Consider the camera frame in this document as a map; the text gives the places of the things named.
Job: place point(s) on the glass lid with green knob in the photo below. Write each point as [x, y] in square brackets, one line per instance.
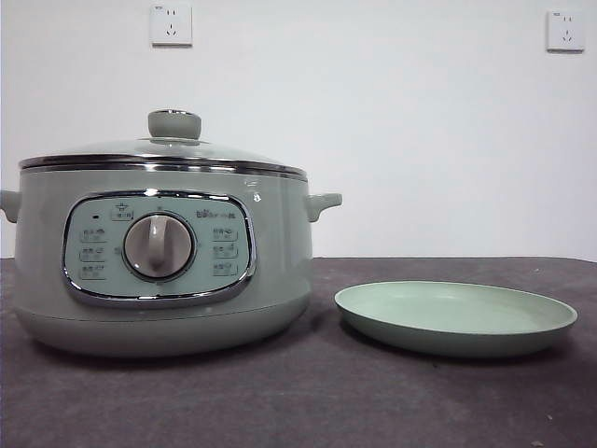
[175, 123]

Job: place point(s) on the pale green electric steamer pot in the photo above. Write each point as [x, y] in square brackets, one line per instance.
[280, 256]

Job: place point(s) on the pale green round plate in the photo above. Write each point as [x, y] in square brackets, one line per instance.
[443, 317]

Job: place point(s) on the white wall socket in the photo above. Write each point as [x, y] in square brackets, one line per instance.
[171, 25]
[565, 32]

